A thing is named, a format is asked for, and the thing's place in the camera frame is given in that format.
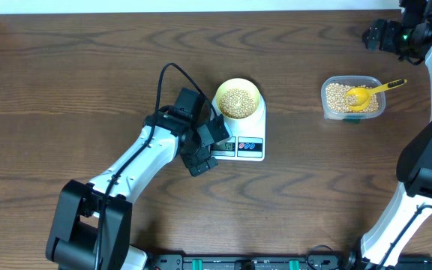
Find yellow-green bowl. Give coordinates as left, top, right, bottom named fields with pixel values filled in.
left=214, top=78, right=262, bottom=120

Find yellow measuring scoop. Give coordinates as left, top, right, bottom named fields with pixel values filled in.
left=343, top=79, right=407, bottom=112

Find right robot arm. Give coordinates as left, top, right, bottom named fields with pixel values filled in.
left=345, top=0, right=432, bottom=270

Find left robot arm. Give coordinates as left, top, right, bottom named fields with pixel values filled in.
left=45, top=88, right=217, bottom=269

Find white digital kitchen scale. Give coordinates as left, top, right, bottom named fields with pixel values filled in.
left=210, top=96, right=266, bottom=161

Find soybeans in bowl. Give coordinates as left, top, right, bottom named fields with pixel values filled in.
left=219, top=88, right=257, bottom=119

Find clear plastic container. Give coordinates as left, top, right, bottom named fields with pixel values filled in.
left=321, top=76, right=386, bottom=120

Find left black cable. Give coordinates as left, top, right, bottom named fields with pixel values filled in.
left=94, top=62, right=219, bottom=270

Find black cable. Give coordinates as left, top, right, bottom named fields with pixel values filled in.
left=94, top=62, right=219, bottom=270
left=379, top=204, right=432, bottom=269

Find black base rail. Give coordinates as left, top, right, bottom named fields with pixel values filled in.
left=140, top=253, right=432, bottom=270

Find right black cable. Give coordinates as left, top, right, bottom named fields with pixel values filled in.
left=379, top=204, right=432, bottom=269

